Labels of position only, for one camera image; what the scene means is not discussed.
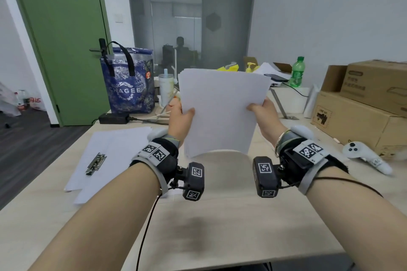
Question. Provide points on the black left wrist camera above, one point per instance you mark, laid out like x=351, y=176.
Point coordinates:
x=194, y=182

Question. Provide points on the white tumbler with straw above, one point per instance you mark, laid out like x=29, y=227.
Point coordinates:
x=166, y=88

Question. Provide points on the person's right thumb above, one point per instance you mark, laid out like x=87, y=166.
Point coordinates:
x=256, y=108

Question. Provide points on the white light switch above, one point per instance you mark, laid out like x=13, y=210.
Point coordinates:
x=119, y=18

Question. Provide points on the blue patterned tote bag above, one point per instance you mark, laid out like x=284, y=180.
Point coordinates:
x=127, y=86

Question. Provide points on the white rolled paper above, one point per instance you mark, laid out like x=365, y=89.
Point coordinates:
x=311, y=102

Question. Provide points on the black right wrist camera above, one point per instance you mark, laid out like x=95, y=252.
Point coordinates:
x=265, y=177

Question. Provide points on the person's left hand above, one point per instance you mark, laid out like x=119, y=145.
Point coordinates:
x=178, y=123

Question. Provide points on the white paper stack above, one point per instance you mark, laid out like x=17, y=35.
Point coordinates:
x=222, y=105

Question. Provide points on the person's right hand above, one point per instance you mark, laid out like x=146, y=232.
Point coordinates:
x=270, y=120

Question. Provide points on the glass partition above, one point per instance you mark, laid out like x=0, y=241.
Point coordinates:
x=190, y=10

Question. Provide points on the silver bangle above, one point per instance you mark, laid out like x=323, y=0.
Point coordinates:
x=279, y=140

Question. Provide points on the grey metal stand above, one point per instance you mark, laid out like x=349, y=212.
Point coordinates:
x=281, y=104

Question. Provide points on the white handheld controller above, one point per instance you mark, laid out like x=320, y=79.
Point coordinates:
x=359, y=151

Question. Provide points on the green door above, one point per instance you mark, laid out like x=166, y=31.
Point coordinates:
x=63, y=42

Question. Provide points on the printed cardboard box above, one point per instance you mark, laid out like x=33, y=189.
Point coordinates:
x=378, y=86

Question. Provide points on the white paper sheets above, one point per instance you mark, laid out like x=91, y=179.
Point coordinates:
x=117, y=150

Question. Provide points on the green plastic bottle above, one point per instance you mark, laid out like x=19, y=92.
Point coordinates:
x=297, y=74

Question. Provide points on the black power adapter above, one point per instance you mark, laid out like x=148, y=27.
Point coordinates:
x=113, y=118

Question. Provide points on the white pen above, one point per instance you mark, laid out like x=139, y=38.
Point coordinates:
x=337, y=140

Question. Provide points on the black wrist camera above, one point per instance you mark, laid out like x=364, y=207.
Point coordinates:
x=265, y=177
x=194, y=182

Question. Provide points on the person's left forearm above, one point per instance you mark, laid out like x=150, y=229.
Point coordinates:
x=105, y=216

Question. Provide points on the yellow pump bottle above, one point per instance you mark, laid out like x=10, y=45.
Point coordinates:
x=250, y=67

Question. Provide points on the person's left thumb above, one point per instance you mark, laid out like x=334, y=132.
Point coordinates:
x=188, y=115

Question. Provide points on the person's right forearm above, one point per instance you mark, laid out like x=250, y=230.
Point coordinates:
x=359, y=216

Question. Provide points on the plastic bags on floor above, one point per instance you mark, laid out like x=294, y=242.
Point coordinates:
x=19, y=101

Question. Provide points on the black smartphone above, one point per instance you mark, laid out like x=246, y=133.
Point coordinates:
x=276, y=77

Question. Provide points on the large cardboard box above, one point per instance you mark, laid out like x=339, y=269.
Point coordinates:
x=353, y=118

